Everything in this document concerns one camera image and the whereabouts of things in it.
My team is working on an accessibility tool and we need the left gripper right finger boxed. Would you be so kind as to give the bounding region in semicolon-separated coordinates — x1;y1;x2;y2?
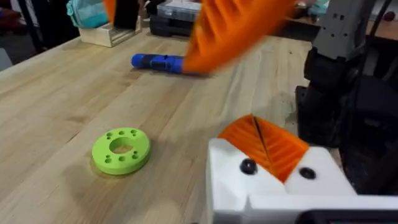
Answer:
254;116;357;196

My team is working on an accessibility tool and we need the black tool case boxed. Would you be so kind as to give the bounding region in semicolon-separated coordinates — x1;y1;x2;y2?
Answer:
149;14;194;37

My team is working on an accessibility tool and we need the black cable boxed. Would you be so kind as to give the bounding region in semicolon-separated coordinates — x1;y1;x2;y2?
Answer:
369;0;393;37

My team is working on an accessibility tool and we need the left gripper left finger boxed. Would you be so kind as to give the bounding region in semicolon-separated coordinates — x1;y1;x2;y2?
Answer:
206;114;287;224

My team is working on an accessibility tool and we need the teal soft bag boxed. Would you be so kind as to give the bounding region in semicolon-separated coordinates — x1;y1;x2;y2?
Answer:
66;0;109;29

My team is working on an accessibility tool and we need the black flat slab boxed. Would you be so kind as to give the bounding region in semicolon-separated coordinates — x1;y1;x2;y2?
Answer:
113;0;140;30

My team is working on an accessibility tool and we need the green disc with holes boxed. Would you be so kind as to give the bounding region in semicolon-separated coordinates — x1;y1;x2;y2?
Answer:
91;127;152;176

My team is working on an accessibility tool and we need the clear plastic organizer box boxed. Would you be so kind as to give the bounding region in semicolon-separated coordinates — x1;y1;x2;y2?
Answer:
156;0;202;23

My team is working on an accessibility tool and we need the blue electric screwdriver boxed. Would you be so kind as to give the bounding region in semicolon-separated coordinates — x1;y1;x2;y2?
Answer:
131;53;187;75

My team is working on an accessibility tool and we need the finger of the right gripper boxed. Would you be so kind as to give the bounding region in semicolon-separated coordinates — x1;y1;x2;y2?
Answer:
182;0;297;75

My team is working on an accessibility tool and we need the pale wooden box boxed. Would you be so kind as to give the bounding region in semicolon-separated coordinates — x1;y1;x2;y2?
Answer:
78;17;142;48

